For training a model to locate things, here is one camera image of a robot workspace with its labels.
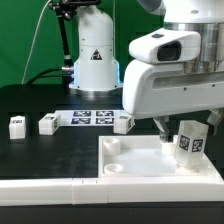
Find white cable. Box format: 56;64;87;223
21;0;54;85

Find white square tabletop part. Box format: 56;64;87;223
98;135;217;177

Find black cables at base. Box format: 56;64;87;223
26;65;75;86

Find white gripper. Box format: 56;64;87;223
123;60;224;143

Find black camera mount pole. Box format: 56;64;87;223
48;0;102;66

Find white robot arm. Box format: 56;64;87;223
70;0;224;142

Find white L-shaped fence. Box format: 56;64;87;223
0;137;224;206

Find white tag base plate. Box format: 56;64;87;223
56;110;134;127

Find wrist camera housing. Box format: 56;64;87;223
129;28;201;64

